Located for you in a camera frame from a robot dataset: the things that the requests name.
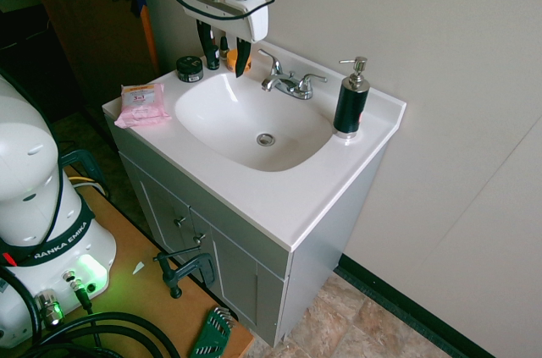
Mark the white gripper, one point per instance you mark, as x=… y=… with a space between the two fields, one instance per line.
x=254 y=21

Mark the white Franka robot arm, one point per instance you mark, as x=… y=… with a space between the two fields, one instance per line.
x=29 y=188

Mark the small bottle with black cap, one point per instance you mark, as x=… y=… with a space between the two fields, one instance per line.
x=223 y=48

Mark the orange round jar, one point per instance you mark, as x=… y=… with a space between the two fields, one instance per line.
x=230 y=62

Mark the dark green small bottle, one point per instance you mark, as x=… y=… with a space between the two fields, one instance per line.
x=213 y=61

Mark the black round jar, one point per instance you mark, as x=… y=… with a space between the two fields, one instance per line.
x=189 y=69

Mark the chrome sink drain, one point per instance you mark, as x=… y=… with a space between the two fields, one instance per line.
x=266 y=139

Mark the pink wipes pack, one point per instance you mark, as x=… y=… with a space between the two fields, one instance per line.
x=142 y=106

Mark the black soap dispenser chrome pump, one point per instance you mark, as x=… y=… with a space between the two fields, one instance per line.
x=350 y=108

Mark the brown wooden door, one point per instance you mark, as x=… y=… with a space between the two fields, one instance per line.
x=84 y=36

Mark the white vanity sink top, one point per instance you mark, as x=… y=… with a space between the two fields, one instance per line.
x=275 y=188

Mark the silver cabinet knob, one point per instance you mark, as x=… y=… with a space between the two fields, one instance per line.
x=180 y=221
x=199 y=238

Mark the black C-clamp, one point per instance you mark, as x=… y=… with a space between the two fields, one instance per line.
x=178 y=273

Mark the white paper scrap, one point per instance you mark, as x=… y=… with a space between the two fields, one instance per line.
x=138 y=268

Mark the grey vanity cabinet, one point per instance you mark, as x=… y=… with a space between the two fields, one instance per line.
x=313 y=282

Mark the green hex key set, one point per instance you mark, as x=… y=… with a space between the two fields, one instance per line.
x=211 y=334

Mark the black baseboard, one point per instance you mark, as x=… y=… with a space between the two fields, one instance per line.
x=423 y=307

